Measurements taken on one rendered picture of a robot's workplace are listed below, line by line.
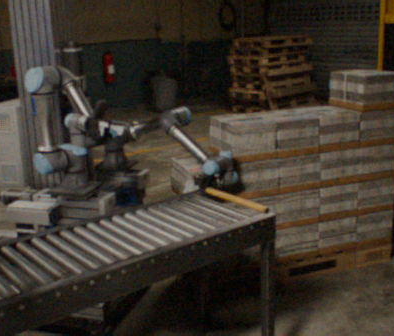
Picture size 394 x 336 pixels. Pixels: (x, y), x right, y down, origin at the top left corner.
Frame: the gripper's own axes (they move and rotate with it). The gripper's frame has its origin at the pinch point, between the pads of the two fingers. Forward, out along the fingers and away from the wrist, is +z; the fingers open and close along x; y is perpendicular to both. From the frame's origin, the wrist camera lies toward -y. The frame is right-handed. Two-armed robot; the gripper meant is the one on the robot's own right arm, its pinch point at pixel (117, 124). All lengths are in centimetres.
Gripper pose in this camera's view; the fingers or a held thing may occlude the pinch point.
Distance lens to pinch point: 247.0
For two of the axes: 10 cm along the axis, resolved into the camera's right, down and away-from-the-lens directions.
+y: -0.6, 9.8, 1.6
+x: -6.8, 0.8, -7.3
